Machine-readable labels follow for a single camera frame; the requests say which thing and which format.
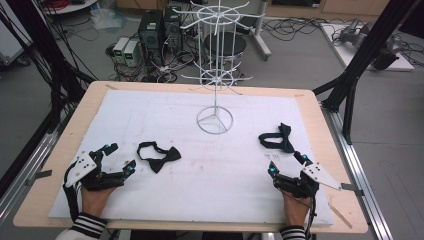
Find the black round stool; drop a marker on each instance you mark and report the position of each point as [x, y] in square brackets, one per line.
[225, 45]

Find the aluminium rail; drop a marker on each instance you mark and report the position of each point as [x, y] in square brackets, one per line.
[26, 163]
[360, 166]

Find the white stand leg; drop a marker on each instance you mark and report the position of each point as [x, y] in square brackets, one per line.
[261, 40]

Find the round white table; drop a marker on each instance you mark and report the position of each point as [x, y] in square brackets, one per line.
[73, 7]

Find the white board with equipment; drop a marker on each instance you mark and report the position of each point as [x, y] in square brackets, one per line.
[346, 58]

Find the metal clamp bracket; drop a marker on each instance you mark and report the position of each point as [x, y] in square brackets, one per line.
[351, 188]
[38, 176]

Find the person's right hand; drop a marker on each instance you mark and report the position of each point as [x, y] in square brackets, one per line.
[295, 208]

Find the person's left hand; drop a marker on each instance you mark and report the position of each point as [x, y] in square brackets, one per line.
[95, 200]

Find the white foam mat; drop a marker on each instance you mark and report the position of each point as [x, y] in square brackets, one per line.
[200, 193]

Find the black computer tower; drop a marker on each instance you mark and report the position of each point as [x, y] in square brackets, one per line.
[172, 31]
[150, 36]

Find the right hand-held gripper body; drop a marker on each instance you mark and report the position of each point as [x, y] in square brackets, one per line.
[320, 176]

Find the black bow tie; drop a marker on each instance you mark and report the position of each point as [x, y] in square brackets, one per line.
[163, 160]
[285, 138]

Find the clear plastic bag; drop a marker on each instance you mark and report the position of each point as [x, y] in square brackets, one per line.
[106, 20]

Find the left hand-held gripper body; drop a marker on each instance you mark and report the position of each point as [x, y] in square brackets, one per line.
[83, 166]

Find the white power supply unit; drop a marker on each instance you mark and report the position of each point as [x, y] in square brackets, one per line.
[119, 48]
[130, 54]

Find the wooden strip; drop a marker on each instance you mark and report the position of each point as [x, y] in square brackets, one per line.
[340, 215]

